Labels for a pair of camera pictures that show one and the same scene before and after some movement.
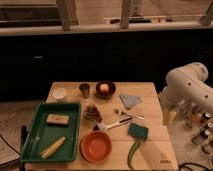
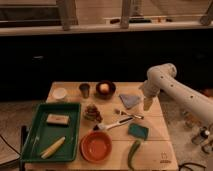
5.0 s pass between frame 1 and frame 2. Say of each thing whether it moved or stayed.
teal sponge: stayed
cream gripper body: moved
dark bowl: stayed
